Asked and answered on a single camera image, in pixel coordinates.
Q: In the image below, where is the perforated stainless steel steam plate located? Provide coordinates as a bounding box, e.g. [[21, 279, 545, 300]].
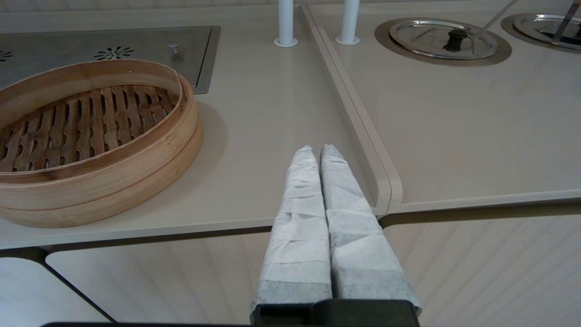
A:
[[0, 26, 222, 95]]

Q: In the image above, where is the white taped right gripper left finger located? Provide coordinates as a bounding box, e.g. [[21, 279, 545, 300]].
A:
[[251, 145, 333, 319]]

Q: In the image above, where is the small bamboo steamer basket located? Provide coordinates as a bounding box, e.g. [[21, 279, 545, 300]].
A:
[[0, 59, 204, 229]]

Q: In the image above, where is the short metal utensil handle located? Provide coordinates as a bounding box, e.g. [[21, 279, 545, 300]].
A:
[[552, 0, 581, 45]]

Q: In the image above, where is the white metal pole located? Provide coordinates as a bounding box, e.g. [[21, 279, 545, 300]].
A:
[[273, 0, 299, 48], [335, 0, 361, 45]]

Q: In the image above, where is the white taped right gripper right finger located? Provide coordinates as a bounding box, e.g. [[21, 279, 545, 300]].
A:
[[320, 144, 422, 317]]

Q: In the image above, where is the long metal ladle handle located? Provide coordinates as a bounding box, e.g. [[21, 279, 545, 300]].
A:
[[472, 0, 519, 40]]

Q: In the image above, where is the beige cabinet front panel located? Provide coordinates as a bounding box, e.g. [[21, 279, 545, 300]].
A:
[[44, 232, 273, 327], [0, 258, 109, 327], [383, 213, 581, 327]]

